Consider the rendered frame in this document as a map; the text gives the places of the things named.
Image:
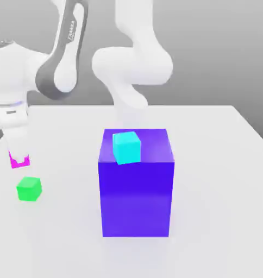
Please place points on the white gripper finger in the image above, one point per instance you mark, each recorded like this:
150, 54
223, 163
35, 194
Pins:
21, 159

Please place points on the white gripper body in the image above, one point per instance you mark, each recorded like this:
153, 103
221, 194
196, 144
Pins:
16, 141

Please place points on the small magenta cube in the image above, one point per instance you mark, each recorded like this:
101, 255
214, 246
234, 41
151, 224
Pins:
18, 165

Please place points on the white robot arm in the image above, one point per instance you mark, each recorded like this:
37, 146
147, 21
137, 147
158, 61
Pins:
142, 65

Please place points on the small green cube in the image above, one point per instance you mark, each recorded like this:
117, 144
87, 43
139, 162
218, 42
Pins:
28, 190

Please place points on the small cyan cube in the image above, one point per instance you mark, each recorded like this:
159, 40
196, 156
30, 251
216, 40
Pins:
127, 148

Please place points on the large blue box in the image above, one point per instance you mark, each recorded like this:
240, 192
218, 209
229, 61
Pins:
135, 199

